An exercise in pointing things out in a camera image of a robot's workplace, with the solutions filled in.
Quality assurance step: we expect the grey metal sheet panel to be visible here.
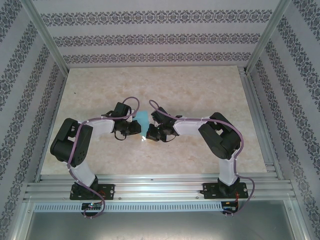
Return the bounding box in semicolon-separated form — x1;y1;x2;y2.
18;201;308;240

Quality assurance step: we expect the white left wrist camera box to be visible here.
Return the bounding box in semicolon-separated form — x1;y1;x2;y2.
127;109;139;123

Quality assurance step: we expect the purple cable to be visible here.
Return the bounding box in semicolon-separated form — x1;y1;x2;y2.
67;96;140;221
148;99;256;218

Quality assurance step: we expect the aluminium mounting rail beam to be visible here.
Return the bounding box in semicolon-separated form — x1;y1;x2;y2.
23;173;296;202

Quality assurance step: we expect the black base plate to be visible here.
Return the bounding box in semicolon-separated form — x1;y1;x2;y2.
70;183;116;201
199;182;248;200

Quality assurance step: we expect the slotted grey cable duct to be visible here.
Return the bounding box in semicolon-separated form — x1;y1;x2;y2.
33;201;223;213

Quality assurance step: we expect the aluminium side rail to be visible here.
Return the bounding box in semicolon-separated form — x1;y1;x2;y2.
238;66;285;181

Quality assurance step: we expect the aluminium frame post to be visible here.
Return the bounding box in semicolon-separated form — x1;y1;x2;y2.
21;0;70;75
14;196;35;240
287;197;311;240
244;0;293;75

